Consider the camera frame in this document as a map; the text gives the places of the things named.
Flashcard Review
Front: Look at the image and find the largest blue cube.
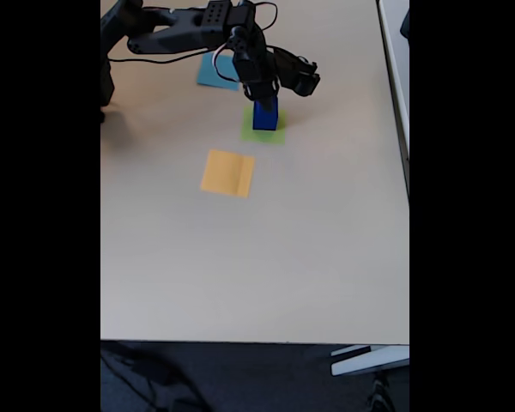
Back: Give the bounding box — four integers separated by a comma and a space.
252, 96, 280, 130

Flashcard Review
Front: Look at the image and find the green paper square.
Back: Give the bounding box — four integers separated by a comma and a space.
239, 105, 288, 146

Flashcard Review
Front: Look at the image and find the blue paper square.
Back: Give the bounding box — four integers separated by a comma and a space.
196, 51, 241, 91

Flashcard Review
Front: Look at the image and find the orange paper square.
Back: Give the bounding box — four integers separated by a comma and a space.
200, 148, 257, 199

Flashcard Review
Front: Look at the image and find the white table foot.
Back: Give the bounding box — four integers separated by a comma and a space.
330, 344, 410, 378

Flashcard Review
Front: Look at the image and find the black camera box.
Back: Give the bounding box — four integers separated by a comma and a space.
275, 46, 322, 99

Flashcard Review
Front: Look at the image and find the black camera cable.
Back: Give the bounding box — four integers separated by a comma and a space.
109, 2, 318, 82

